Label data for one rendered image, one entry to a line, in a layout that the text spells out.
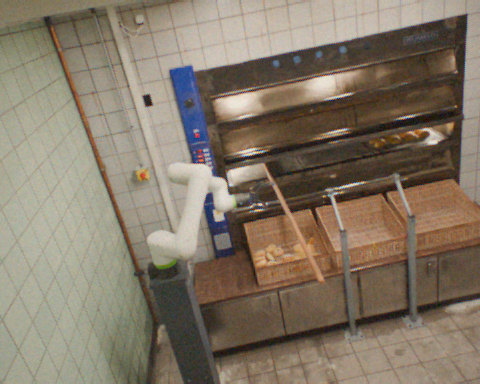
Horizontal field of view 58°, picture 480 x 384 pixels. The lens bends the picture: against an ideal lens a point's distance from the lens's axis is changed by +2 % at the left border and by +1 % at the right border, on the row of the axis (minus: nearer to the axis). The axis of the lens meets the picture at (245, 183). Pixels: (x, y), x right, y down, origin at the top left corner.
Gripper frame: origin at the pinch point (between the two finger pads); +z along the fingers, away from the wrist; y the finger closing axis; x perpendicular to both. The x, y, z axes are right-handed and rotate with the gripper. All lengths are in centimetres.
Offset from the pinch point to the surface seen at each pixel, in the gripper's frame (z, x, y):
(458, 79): 155, -52, -32
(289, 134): 25, -54, -18
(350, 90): 74, -52, -42
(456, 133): 156, -53, 11
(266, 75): 15, -56, -64
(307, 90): 43, -55, -48
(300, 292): 7, -1, 86
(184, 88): -43, -53, -68
